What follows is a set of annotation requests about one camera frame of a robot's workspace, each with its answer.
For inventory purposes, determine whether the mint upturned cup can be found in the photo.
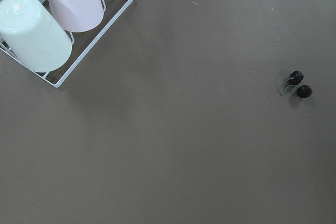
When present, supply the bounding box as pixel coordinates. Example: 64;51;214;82
1;0;72;72

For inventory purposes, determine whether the dark cherry pair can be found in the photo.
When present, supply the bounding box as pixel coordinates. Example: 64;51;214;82
280;70;313;99

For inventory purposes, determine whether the white wire cup rack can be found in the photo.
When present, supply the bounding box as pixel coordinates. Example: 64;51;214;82
1;0;133;88

